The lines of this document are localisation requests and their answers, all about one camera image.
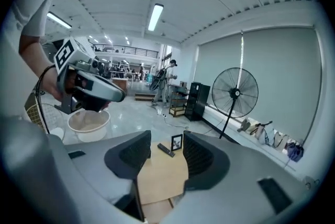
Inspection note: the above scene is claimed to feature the cream tote bag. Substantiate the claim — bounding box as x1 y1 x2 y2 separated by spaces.
272 131 290 150

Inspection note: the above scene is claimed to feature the grey roller blind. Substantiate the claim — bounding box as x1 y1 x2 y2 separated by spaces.
195 26 323 144

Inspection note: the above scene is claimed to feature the wooden desk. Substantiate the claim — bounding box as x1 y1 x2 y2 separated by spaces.
136 140 189 205

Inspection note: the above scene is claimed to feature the white seat cushion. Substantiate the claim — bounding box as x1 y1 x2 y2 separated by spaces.
51 127 66 140

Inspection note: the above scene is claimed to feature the black standing fan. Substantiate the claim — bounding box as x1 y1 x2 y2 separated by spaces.
211 67 259 140

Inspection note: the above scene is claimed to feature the black remote control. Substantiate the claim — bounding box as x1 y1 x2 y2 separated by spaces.
157 143 176 158

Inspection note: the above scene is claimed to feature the black picture frame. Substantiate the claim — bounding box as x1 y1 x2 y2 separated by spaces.
170 133 183 152

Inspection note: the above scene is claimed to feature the black balcony railing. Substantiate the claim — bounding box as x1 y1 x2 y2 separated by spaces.
91 43 160 59

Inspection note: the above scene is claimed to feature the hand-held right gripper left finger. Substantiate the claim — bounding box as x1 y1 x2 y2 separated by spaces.
0 115 153 224

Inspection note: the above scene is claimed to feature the person's left forearm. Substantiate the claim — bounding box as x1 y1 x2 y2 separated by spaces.
18 33 64 101

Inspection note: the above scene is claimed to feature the pale blue white handbag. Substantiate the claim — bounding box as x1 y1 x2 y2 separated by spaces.
259 126 275 145

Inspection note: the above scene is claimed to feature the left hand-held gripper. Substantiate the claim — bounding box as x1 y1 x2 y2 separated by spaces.
53 36 126 115

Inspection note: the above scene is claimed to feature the long ceiling light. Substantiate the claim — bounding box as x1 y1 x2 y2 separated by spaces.
46 11 73 29
148 3 164 32

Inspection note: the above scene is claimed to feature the beige handbag black strap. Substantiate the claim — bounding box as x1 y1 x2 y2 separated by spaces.
248 121 265 140

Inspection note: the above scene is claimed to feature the person's left hand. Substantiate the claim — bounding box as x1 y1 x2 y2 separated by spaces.
64 73 80 95

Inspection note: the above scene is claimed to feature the brown wooden cabinet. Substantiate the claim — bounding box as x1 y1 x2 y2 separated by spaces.
111 77 129 93

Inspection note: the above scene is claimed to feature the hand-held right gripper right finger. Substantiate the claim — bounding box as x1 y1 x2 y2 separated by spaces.
159 130 322 224

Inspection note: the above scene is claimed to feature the grey woven basket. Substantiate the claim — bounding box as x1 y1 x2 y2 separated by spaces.
303 175 321 191

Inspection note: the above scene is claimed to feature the wooden step platform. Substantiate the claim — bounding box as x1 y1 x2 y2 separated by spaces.
134 92 157 102

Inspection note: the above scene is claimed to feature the gold wire chair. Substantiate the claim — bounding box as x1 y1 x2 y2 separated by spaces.
25 92 69 140

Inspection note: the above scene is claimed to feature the black tall cabinet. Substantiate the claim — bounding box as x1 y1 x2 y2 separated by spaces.
184 82 211 121

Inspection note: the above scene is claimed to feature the wooden shelf rack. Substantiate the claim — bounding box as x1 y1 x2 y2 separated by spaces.
169 84 191 118

